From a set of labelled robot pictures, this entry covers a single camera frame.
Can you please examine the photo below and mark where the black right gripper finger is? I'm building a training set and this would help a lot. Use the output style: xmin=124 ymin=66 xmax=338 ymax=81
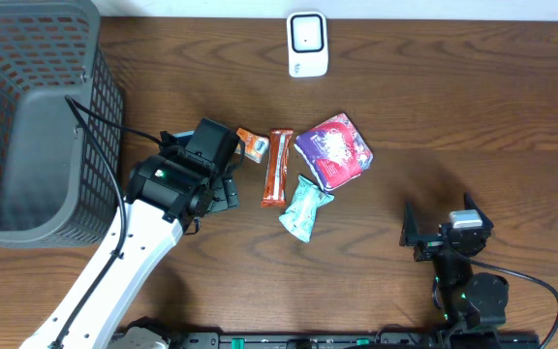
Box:
xmin=463 ymin=192 xmax=494 ymax=230
xmin=399 ymin=202 xmax=419 ymax=247

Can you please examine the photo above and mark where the orange red long snack packet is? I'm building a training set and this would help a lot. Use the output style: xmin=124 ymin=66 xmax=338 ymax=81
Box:
xmin=261 ymin=129 xmax=294 ymax=207

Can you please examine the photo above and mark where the small orange snack packet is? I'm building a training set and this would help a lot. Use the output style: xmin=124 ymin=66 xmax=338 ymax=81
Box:
xmin=236 ymin=128 xmax=270 ymax=164

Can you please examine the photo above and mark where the mint green snack packet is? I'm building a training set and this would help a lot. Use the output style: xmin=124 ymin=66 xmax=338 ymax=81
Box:
xmin=279 ymin=174 xmax=334 ymax=243

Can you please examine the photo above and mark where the purple red snack packet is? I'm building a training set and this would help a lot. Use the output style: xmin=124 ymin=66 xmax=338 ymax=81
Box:
xmin=294 ymin=113 xmax=374 ymax=192

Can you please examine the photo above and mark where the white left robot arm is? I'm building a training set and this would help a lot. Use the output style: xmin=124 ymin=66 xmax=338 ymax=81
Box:
xmin=22 ymin=118 xmax=244 ymax=349

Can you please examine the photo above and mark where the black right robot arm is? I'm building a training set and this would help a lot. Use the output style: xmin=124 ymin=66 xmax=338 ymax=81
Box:
xmin=399 ymin=194 xmax=509 ymax=336

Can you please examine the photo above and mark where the grey plastic mesh basket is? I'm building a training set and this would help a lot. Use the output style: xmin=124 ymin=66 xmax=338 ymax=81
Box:
xmin=0 ymin=1 xmax=123 ymax=248

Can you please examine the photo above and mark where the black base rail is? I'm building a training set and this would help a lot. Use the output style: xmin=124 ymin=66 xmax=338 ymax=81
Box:
xmin=108 ymin=317 xmax=542 ymax=349

